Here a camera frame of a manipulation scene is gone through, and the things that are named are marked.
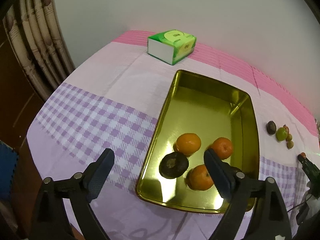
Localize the brown longan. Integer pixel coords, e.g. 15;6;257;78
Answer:
286;140;294;149
286;133;292;141

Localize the green tomato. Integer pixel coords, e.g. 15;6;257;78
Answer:
276;127;288;141

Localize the small dark passion fruit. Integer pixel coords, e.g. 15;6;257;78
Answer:
266;121;277;135

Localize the orange mandarin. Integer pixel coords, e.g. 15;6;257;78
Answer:
175;133;201;156
209;137;234;160
186;164;214;191

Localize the large dark mangosteen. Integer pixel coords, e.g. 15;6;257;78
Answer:
159;152;189;179

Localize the blue foam floor mat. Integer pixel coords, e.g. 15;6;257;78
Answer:
0;141;19;200

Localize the gold toffee tin tray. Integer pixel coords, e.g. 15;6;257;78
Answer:
136;70;259;213

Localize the pink purple checked tablecloth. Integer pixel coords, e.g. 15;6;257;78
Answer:
27;30;319;239

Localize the green tissue pack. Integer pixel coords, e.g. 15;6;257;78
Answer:
147;29;197;66

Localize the beige patterned curtain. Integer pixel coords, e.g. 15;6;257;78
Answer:
2;0;75;101

